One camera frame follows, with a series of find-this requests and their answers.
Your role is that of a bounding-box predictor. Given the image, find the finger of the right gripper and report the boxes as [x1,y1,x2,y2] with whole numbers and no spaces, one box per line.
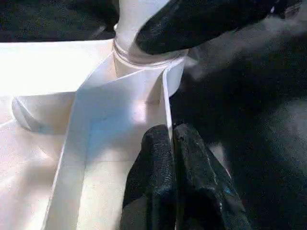
[136,0,307,55]

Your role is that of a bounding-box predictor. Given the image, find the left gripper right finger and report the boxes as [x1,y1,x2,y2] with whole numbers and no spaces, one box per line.
[173,123,252,230]

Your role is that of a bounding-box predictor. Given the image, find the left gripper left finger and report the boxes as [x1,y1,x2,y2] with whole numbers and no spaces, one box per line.
[119,125,176,230]

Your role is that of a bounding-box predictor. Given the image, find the white plastic table leg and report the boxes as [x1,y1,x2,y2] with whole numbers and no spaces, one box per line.
[113,0,189,67]

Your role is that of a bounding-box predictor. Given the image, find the white plastic table top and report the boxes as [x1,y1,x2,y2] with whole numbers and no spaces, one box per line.
[0,39,187,230]

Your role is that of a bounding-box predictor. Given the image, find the black plastic mat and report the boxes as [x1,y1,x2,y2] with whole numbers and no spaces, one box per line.
[0,0,307,230]

